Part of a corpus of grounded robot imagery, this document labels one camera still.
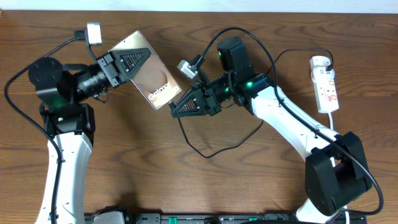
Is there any white power strip cord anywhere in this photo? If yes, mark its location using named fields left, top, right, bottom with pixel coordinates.
left=327, top=112, right=351, bottom=224

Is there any Galaxy S25 Ultra smartphone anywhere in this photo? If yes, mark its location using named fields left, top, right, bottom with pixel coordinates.
left=109, top=30, right=182, bottom=110

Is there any black charger cable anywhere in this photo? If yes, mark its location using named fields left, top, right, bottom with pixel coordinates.
left=167, top=47, right=335, bottom=159

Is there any white power strip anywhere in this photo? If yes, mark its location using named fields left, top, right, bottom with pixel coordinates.
left=310, top=55, right=339, bottom=114

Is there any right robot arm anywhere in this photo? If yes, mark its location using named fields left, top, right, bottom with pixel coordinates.
left=170, top=37, right=374, bottom=223

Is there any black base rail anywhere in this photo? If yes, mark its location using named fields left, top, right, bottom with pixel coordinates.
left=83, top=205, right=368, bottom=224

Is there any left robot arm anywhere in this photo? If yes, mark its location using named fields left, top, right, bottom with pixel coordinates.
left=29, top=47, right=154, bottom=223

